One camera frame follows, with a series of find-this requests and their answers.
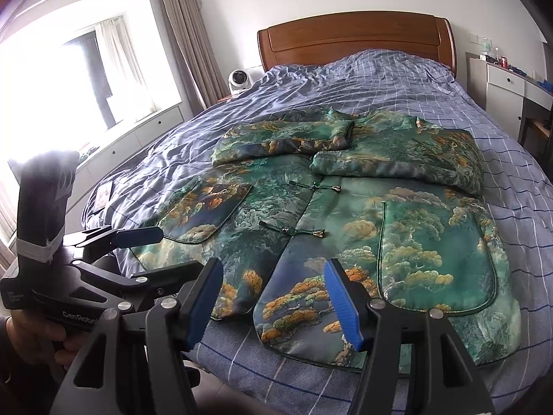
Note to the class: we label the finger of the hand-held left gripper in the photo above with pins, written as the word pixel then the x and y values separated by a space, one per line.
pixel 138 237
pixel 173 274

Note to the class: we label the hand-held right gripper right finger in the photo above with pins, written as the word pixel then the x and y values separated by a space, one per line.
pixel 345 307

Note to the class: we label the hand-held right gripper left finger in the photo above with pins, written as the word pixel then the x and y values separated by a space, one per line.
pixel 203 307

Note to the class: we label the green landscape print jacket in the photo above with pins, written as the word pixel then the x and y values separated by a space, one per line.
pixel 345 207

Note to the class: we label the person's left hand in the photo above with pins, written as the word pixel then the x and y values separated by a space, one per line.
pixel 39 341

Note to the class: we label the white window seat cabinet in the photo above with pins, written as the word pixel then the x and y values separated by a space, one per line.
pixel 142 132

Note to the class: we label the wooden nightstand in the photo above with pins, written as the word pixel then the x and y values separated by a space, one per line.
pixel 224 98

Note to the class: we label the sheer white curtain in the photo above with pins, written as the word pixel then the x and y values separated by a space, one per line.
pixel 121 65

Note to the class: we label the white desk fan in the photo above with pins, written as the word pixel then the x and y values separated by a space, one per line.
pixel 239 81

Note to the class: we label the beige curtain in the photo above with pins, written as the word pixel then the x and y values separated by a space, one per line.
pixel 185 43

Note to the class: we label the bed with blue checked cover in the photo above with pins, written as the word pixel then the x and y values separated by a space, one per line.
pixel 432 90

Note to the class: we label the wooden chair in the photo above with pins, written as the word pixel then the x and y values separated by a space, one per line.
pixel 540 127

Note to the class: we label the white desk with drawers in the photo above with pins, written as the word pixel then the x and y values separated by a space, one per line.
pixel 501 90

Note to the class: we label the wooden headboard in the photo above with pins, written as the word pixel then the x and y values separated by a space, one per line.
pixel 354 36

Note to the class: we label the red can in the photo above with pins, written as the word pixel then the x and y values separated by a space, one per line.
pixel 503 61

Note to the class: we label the clear bottle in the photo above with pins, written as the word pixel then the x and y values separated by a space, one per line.
pixel 489 49

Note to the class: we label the blue item on desk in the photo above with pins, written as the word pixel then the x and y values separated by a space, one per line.
pixel 545 83

